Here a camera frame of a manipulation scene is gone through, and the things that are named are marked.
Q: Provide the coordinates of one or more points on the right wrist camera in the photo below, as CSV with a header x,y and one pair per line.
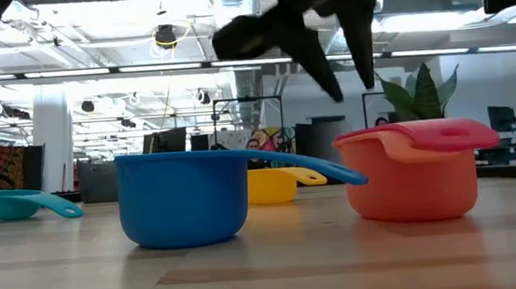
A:
x,y
241,38

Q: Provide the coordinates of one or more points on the yellow measuring cup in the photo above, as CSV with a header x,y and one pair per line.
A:
x,y
268,185

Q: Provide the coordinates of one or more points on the monitor on arm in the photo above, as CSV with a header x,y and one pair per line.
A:
x,y
501,118

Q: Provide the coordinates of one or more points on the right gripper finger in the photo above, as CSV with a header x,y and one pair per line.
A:
x,y
307,42
360,37

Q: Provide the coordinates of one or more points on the black aluminium table frame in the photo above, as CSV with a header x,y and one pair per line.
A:
x,y
513,170

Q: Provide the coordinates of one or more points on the red measuring cup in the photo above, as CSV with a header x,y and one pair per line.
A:
x,y
473,137

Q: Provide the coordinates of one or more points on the patterned orange artwork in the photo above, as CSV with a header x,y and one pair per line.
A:
x,y
2,167

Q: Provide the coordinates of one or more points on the black overhead camera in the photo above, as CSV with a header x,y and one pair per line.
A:
x,y
165,36

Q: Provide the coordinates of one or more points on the person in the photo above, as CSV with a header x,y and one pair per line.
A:
x,y
381,121
253,146

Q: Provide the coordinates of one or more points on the teal measuring cup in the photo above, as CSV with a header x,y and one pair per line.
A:
x,y
10,206

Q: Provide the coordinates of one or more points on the colourful mural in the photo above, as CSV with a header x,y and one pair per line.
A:
x,y
281,140

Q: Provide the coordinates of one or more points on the orange measuring cup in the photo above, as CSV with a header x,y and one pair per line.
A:
x,y
407,192

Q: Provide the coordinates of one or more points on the blue measuring cup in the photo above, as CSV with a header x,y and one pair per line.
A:
x,y
183,202

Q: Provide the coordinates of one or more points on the green artificial plant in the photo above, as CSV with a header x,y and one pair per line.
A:
x,y
424,92

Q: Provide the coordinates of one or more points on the dark grey basket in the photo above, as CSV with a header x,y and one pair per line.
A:
x,y
97,182

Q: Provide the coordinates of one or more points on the dark monitor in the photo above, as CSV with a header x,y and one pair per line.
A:
x,y
168,140

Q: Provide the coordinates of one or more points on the white column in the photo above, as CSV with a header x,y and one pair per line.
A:
x,y
53,134

